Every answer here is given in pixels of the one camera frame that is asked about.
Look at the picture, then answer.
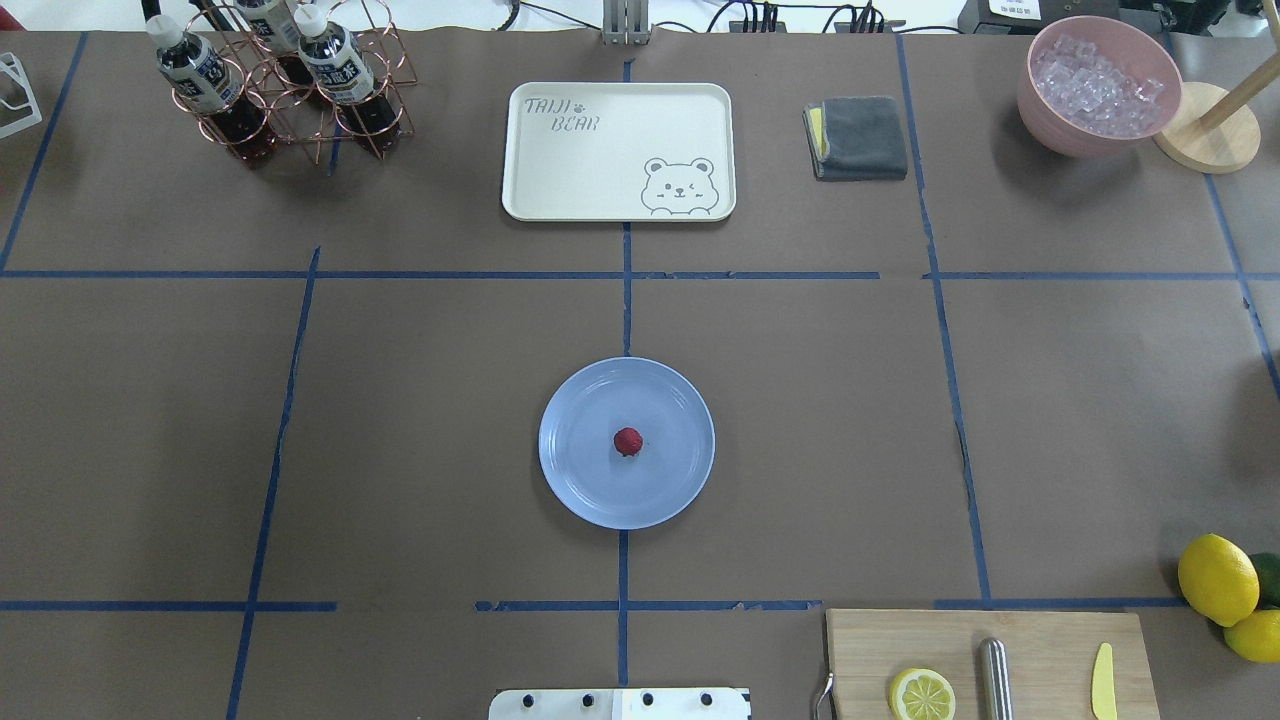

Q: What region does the red strawberry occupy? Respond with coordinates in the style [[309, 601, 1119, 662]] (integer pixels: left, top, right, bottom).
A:
[[612, 427, 645, 457]]

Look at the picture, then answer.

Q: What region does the blue round plate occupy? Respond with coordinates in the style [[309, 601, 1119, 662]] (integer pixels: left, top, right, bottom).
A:
[[538, 357, 716, 530]]

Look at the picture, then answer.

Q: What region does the cream bear tray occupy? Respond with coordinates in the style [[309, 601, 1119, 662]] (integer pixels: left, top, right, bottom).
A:
[[500, 82, 737, 223]]

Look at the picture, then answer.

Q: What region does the grey folded cloth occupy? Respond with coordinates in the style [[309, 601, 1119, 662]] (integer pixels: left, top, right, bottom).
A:
[[803, 96, 908, 182]]

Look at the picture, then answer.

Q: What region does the half lemon slice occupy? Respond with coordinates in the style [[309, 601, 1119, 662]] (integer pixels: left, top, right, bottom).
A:
[[887, 667, 957, 720]]

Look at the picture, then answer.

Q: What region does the steel cylinder muddler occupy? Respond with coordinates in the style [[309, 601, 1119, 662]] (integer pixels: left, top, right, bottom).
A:
[[978, 637, 1015, 719]]

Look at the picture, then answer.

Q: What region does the bamboo cutting board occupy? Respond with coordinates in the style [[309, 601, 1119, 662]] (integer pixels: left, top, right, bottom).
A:
[[826, 609, 1161, 719]]

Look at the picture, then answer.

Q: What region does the yellow plastic knife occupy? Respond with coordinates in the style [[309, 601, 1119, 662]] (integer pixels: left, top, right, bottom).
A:
[[1091, 642, 1117, 720]]

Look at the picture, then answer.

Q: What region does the wooden cup stand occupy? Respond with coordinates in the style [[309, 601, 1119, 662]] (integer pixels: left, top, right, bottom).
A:
[[1155, 51, 1279, 174]]

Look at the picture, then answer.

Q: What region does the yellow lemon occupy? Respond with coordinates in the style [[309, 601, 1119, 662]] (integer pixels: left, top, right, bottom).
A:
[[1222, 609, 1279, 664], [1178, 533, 1260, 628]]

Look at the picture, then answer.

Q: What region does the green lime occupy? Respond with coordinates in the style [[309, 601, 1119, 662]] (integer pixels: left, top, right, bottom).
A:
[[1248, 552, 1280, 609]]

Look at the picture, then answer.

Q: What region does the aluminium frame post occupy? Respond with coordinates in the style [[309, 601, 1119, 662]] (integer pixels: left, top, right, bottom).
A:
[[602, 0, 652, 46]]

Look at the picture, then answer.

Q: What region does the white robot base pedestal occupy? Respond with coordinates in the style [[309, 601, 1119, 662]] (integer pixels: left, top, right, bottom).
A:
[[488, 685, 753, 719]]

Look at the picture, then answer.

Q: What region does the copper wire bottle rack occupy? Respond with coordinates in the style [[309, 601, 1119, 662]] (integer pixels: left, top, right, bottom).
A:
[[172, 1, 419, 169]]

